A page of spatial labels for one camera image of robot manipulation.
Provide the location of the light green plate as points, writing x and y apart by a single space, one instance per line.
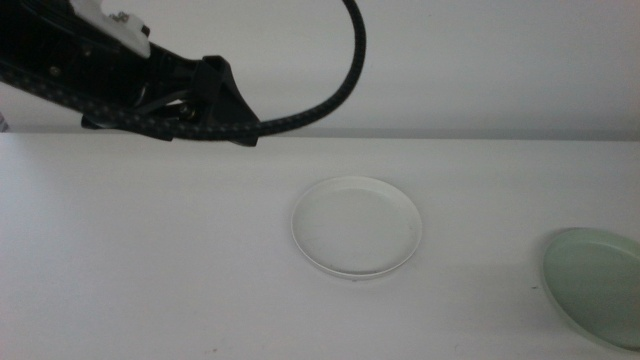
595 285

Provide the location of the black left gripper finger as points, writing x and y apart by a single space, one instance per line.
225 95

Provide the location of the white plate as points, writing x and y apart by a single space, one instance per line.
355 225

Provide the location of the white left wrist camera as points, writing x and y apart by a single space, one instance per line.
112 25

